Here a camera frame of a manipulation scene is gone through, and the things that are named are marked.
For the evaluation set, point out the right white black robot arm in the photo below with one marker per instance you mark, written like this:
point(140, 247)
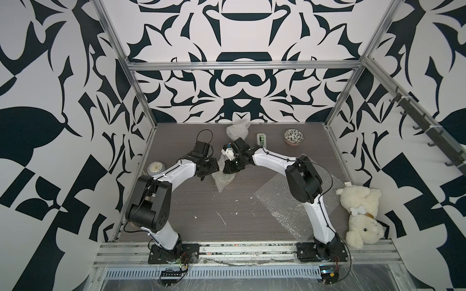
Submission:
point(304, 182)

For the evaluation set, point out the electronics board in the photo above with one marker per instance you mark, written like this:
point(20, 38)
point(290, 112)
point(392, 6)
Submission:
point(329, 275)
point(169, 277)

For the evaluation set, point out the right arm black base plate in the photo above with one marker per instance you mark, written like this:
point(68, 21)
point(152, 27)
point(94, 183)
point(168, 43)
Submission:
point(321, 252)

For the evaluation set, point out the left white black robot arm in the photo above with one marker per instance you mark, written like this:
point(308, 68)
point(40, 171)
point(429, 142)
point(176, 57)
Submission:
point(150, 203)

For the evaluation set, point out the grey wall hook rail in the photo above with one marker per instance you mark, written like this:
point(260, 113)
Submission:
point(426, 124)

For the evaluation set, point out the white slotted cable duct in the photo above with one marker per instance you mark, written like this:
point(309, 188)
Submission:
point(218, 272)

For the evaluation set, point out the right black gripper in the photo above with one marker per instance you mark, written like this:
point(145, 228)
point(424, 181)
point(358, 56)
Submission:
point(229, 166)

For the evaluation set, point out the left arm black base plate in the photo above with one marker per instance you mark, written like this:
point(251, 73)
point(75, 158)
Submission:
point(182, 253)

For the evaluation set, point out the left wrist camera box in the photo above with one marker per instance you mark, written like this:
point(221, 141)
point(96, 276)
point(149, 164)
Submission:
point(202, 150)

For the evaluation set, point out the black white speckled bowl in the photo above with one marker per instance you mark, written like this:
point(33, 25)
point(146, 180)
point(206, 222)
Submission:
point(294, 137)

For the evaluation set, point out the bubble wrap sheet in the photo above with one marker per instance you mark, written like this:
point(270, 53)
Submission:
point(275, 195)
point(237, 130)
point(222, 179)

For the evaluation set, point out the white teddy bear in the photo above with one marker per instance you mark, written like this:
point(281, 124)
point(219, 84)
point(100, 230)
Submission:
point(362, 204)

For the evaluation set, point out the right electronics board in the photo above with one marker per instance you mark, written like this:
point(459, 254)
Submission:
point(329, 275)

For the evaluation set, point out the left electronics board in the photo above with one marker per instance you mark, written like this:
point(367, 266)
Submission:
point(169, 277)

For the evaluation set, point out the aluminium frame rail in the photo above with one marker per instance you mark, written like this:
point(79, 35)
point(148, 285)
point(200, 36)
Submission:
point(244, 65)

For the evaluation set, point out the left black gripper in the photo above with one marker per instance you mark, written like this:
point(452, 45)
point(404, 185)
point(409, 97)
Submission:
point(214, 166)

